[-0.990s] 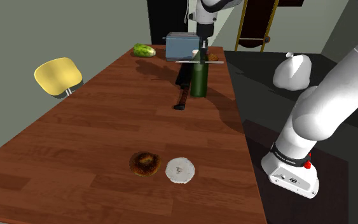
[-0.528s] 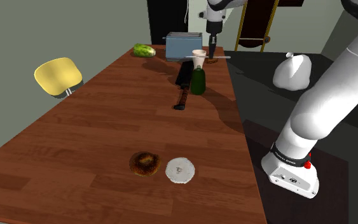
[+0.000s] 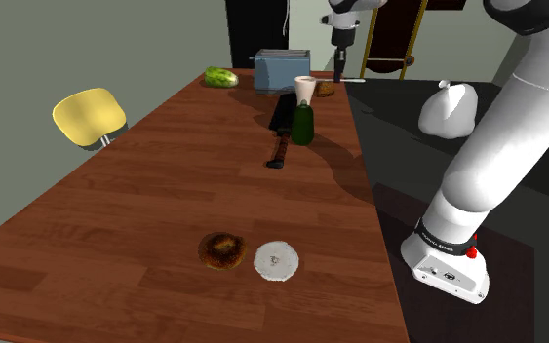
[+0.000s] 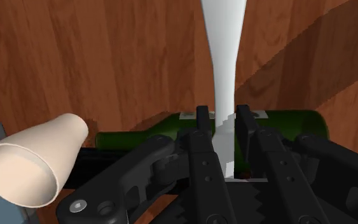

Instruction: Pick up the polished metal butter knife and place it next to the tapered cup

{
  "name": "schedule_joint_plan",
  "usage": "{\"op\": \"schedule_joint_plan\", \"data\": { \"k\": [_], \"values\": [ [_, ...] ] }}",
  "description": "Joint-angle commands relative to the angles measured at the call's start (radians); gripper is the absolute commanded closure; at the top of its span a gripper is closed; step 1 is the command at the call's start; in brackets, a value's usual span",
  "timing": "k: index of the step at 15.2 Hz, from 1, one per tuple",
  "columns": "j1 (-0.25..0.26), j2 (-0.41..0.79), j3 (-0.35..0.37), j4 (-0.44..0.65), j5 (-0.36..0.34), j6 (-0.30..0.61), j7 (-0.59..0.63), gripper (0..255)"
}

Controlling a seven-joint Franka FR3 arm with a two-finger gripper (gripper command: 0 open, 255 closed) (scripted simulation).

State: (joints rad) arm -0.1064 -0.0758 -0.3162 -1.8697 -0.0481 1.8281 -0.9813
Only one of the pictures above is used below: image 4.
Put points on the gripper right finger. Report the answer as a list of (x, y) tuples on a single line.
[(278, 161)]

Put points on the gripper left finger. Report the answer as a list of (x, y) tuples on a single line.
[(202, 167)]

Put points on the dark green glass bottle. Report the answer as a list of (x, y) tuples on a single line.
[(126, 140)]

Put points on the cream paper cup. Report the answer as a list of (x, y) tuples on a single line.
[(42, 149)]

